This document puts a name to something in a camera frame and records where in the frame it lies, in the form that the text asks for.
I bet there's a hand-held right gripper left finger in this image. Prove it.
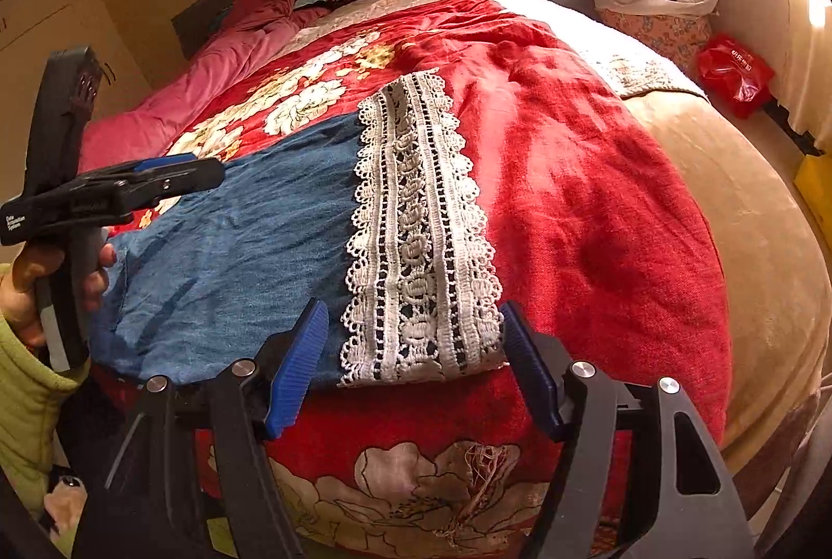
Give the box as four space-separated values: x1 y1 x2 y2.
71 297 331 559

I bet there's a red plastic bag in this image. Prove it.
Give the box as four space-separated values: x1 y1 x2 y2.
697 34 777 120

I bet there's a yellow box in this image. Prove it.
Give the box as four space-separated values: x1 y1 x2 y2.
793 152 832 239

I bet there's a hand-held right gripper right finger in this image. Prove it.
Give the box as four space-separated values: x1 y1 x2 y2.
499 300 755 559

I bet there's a white side table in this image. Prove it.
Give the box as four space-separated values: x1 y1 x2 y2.
676 0 802 101

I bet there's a floral laundry basket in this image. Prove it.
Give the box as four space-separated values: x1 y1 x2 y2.
593 0 720 74

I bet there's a person's left hand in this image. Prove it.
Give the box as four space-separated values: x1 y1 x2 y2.
0 240 119 350

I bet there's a beige bed sheet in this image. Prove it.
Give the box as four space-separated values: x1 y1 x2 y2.
622 87 832 457

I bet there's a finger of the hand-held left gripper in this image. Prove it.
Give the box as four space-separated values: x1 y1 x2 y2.
130 152 200 178
120 157 226 213

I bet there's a pale embroidered bed cover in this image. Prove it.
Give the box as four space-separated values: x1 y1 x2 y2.
286 0 503 41

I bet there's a cream curtain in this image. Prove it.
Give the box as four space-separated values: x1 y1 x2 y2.
782 0 832 126

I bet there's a cream wardrobe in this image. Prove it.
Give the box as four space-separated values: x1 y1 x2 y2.
0 0 191 126

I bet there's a brown bed skirt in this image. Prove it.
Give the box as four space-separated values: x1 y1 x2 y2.
721 383 824 512

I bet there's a red floral blanket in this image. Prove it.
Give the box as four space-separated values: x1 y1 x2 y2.
97 0 733 559

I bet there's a person's left forearm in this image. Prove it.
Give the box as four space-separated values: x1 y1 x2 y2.
0 263 93 508

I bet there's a pink quilt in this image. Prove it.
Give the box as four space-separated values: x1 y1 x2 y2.
78 0 334 178

